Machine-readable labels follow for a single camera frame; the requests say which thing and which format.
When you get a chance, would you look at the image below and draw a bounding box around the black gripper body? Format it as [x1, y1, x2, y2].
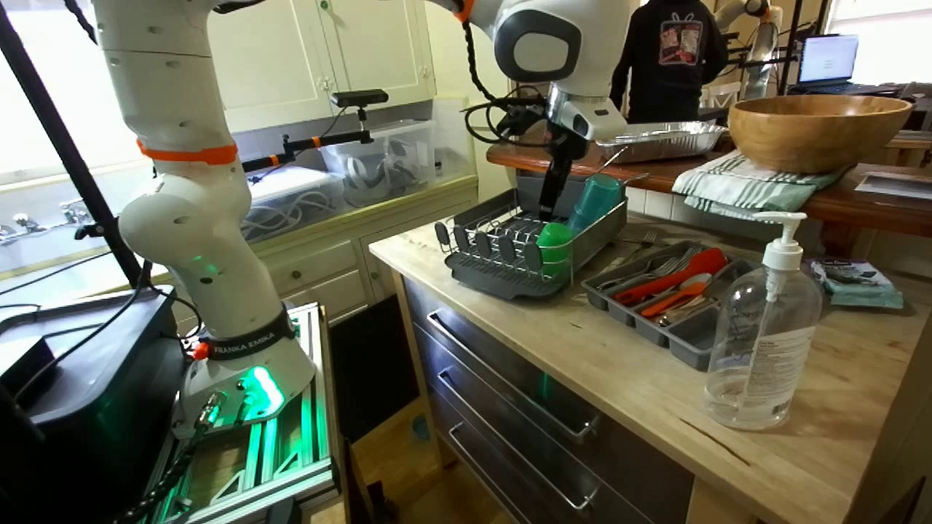
[545, 121, 594, 193]

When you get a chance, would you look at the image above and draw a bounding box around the light green plastic cup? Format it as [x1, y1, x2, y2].
[536, 218, 578, 279]

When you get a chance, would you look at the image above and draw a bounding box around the teal plastic cup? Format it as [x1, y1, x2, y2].
[565, 172, 629, 235]

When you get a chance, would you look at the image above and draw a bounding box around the grey dish rack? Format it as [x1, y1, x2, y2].
[432, 183, 632, 302]

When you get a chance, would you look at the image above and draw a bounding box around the silver metal cutlery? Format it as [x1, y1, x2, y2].
[591, 238, 698, 295]

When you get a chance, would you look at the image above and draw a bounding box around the aluminium foil pan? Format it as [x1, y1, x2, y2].
[591, 119, 731, 165]

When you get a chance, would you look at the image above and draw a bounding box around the red plastic utensil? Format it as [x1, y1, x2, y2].
[615, 245, 731, 309]

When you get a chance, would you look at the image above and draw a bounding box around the person in black hoodie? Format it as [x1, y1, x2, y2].
[609, 0, 730, 124]

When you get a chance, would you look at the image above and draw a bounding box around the orange plastic utensil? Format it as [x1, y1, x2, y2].
[639, 271, 716, 322]

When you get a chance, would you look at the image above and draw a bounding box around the clear plastic storage bin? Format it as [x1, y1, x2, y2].
[236, 97, 478, 245]

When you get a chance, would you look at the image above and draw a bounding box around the green striped white towel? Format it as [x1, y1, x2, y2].
[671, 148, 842, 228]

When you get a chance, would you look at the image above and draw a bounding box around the grey cutlery tray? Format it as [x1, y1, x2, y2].
[580, 235, 769, 375]

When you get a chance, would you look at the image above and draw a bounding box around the steel drawer cabinet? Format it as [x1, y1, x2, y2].
[399, 273, 698, 524]

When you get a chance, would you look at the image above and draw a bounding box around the white low drawer cabinet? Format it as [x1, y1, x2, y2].
[245, 178, 485, 328]

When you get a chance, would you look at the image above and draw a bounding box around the clear pump soap bottle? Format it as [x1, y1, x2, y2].
[706, 209, 829, 434]

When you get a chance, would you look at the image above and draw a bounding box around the wooden bowl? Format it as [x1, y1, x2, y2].
[727, 92, 916, 178]

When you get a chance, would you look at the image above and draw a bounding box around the laptop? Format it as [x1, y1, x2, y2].
[795, 31, 862, 97]

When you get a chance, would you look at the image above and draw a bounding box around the teal flat pack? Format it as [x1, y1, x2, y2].
[811, 257, 909, 314]

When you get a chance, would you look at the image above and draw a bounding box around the black tripod pole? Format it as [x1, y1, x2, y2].
[0, 4, 156, 290]

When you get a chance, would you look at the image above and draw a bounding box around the black box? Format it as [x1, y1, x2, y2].
[0, 287, 189, 524]

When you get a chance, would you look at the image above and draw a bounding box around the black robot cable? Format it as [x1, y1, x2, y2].
[457, 14, 548, 148]

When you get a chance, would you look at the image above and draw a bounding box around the black camera on mount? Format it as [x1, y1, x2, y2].
[239, 88, 393, 174]

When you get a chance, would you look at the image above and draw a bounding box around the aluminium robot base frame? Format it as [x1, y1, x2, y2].
[144, 299, 344, 524]

